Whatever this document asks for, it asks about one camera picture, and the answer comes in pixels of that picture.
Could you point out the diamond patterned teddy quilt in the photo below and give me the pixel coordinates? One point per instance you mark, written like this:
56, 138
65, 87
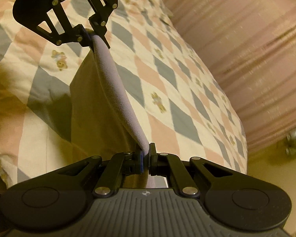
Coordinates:
47, 114

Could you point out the pink striped curtain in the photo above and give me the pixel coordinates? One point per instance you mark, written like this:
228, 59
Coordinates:
250, 48

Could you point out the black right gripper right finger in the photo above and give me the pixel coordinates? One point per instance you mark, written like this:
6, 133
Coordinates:
231, 198

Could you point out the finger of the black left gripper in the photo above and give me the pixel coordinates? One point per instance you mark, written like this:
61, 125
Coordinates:
33, 14
98, 21

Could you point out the purple cloth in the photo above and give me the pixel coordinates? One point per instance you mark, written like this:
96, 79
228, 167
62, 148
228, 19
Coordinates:
103, 121

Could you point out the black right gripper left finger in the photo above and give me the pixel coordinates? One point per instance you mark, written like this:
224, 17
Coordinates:
57, 199

